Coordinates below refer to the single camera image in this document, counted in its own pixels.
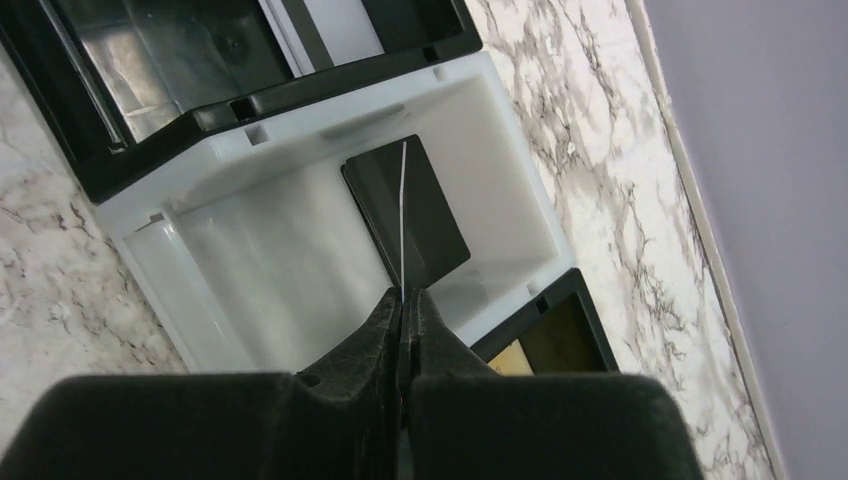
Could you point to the black right sorting tray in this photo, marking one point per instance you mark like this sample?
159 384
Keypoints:
559 330

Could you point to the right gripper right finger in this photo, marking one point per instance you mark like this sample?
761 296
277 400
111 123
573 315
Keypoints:
466 421

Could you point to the silver card in tray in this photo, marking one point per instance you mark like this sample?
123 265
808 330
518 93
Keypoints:
316 35

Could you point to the black sorting tray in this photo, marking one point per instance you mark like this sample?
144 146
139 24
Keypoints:
559 330
125 86

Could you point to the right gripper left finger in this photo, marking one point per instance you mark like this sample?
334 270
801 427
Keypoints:
337 419

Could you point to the black card in tray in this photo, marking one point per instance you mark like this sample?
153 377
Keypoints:
434 244

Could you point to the gold card in tray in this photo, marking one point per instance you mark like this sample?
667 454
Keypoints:
512 361

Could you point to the white middle sorting tray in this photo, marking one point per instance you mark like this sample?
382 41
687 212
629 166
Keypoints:
253 255

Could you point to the black left sorting tray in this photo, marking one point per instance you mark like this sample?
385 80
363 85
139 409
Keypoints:
125 86

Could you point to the black VIP card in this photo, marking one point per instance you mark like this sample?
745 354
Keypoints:
402 230

